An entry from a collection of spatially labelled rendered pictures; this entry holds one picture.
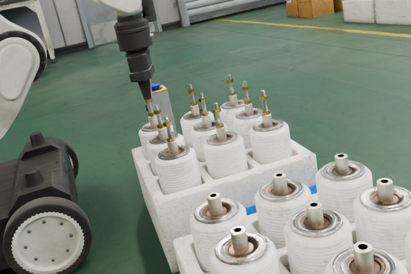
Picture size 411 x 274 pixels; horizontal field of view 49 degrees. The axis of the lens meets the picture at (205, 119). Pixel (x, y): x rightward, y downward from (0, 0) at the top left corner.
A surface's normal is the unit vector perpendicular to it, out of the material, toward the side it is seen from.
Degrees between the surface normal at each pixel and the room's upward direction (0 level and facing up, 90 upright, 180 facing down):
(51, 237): 90
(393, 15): 90
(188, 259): 0
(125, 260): 0
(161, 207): 90
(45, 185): 0
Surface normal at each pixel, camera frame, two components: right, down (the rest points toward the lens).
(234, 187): 0.29, 0.25
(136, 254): -0.18, -0.94
